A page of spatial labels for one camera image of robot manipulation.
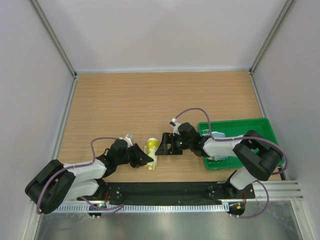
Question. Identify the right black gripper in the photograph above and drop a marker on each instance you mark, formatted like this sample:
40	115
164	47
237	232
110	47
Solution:
168	138

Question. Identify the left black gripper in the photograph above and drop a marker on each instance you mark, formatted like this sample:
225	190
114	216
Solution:
140	157

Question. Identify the yellow green printed towel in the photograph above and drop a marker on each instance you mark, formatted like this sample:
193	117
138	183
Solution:
151	147

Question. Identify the blue polka dot towel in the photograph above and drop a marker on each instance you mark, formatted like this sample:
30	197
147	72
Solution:
218	152

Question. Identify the green plastic tray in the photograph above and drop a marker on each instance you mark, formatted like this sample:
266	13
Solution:
232	128

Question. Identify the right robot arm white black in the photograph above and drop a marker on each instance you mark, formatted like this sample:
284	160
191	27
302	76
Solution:
259	156

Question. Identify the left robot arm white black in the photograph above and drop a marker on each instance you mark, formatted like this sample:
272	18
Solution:
58	182

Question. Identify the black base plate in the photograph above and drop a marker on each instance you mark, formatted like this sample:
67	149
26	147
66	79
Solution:
169	193

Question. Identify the perforated metal cable rail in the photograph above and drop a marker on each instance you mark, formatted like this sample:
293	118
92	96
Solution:
85	208

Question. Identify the left aluminium frame post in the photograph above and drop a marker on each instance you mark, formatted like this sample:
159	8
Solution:
52	35

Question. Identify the aluminium frame post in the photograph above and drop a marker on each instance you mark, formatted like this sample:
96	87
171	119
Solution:
52	35
280	19

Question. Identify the right aluminium frame post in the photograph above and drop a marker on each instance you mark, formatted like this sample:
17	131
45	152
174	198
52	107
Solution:
280	19

